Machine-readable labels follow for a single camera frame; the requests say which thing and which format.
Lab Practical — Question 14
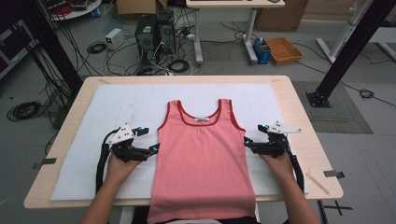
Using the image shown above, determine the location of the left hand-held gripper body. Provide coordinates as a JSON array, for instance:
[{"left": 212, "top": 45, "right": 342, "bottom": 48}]
[{"left": 105, "top": 122, "right": 151, "bottom": 163}]

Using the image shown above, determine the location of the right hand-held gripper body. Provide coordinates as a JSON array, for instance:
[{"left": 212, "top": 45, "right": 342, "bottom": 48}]
[{"left": 250, "top": 120, "right": 303, "bottom": 158}]

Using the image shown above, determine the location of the pink tank top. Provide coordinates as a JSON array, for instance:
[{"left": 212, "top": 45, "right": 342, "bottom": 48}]
[{"left": 147, "top": 98, "right": 257, "bottom": 224}]

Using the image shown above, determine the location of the person's right hand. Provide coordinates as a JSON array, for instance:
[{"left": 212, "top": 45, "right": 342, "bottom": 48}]
[{"left": 260, "top": 151, "right": 295, "bottom": 182}]

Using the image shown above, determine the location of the person's left hand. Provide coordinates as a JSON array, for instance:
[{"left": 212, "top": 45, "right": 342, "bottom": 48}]
[{"left": 106, "top": 153, "right": 143, "bottom": 185}]

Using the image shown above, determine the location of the white table mat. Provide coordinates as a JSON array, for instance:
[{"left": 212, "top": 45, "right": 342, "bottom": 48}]
[{"left": 50, "top": 83, "right": 310, "bottom": 202}]

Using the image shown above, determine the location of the thin wooden stick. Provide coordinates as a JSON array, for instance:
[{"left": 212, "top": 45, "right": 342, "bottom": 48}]
[{"left": 305, "top": 173, "right": 330, "bottom": 195}]

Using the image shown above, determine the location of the black tape piece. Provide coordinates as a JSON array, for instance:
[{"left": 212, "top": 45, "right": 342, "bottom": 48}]
[
  {"left": 322, "top": 169, "right": 346, "bottom": 179},
  {"left": 33, "top": 157, "right": 58, "bottom": 170}
]

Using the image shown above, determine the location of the person's dark clothing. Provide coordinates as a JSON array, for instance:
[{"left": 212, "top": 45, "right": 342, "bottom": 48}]
[{"left": 132, "top": 205, "right": 261, "bottom": 224}]

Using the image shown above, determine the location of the white table leg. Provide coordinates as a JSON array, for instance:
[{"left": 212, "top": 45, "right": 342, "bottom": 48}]
[{"left": 120, "top": 206, "right": 135, "bottom": 224}]

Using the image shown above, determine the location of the grey floor mat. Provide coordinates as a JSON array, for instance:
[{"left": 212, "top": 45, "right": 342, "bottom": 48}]
[{"left": 292, "top": 81, "right": 374, "bottom": 134}]

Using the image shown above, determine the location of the blue container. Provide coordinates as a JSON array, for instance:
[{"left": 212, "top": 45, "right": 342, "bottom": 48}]
[{"left": 252, "top": 37, "right": 272, "bottom": 65}]

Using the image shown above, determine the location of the orange plastic basket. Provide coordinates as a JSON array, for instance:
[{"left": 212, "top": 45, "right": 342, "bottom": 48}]
[{"left": 264, "top": 36, "right": 304, "bottom": 65}]

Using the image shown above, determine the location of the black computer tower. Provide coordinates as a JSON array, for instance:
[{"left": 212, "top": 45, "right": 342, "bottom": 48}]
[
  {"left": 155, "top": 10, "right": 177, "bottom": 56},
  {"left": 134, "top": 14, "right": 158, "bottom": 65}
]

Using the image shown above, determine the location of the white power supply box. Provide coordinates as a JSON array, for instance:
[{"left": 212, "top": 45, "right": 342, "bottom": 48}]
[{"left": 105, "top": 27, "right": 125, "bottom": 50}]

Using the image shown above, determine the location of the cardboard box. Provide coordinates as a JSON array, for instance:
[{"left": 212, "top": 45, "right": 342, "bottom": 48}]
[
  {"left": 255, "top": 0, "right": 309, "bottom": 33},
  {"left": 116, "top": 0, "right": 168, "bottom": 17}
]

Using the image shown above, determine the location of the white metal stand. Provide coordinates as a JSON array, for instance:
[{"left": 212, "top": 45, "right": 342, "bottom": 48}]
[{"left": 316, "top": 0, "right": 375, "bottom": 64}]

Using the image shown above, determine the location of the white desk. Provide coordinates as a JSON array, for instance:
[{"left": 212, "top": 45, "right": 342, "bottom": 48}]
[{"left": 185, "top": 0, "right": 286, "bottom": 66}]

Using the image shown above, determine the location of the round white table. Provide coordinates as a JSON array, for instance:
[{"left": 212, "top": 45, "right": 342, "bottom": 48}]
[{"left": 46, "top": 0, "right": 103, "bottom": 21}]

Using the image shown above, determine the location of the dark metal rack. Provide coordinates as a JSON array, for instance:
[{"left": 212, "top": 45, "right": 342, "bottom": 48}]
[{"left": 0, "top": 18, "right": 39, "bottom": 80}]

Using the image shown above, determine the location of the black coiled cable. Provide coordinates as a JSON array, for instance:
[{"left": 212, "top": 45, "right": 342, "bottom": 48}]
[
  {"left": 7, "top": 101, "right": 42, "bottom": 122},
  {"left": 86, "top": 41, "right": 107, "bottom": 55},
  {"left": 167, "top": 59, "right": 191, "bottom": 75}
]

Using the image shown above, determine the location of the black metal frame post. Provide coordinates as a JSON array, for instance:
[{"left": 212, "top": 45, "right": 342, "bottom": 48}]
[
  {"left": 12, "top": 0, "right": 84, "bottom": 94},
  {"left": 305, "top": 0, "right": 396, "bottom": 109}
]

